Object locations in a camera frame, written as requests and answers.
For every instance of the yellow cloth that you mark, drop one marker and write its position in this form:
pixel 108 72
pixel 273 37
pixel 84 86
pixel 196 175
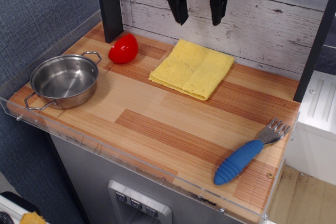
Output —
pixel 192 69

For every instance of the red plastic fruit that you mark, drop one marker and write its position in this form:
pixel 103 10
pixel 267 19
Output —
pixel 124 50

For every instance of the stainless steel pot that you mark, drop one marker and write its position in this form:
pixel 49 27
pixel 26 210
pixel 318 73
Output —
pixel 64 82

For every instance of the white toy sink counter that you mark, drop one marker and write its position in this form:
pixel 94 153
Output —
pixel 311 149

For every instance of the grey toy dispenser panel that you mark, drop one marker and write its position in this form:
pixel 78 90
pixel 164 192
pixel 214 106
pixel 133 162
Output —
pixel 139 204

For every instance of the clear acrylic table guard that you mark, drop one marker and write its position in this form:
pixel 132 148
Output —
pixel 163 155

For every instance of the black and yellow object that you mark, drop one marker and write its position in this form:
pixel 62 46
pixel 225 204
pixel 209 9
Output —
pixel 15 209

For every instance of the black left vertical post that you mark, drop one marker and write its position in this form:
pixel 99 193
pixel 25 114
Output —
pixel 111 19

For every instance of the black vertical post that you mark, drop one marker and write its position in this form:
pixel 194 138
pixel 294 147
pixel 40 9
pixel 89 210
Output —
pixel 318 43
pixel 111 19

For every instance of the black right vertical post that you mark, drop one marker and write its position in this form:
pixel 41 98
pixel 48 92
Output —
pixel 318 43

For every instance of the blue handled metal fork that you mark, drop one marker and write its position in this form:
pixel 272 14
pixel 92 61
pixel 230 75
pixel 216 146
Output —
pixel 234 164

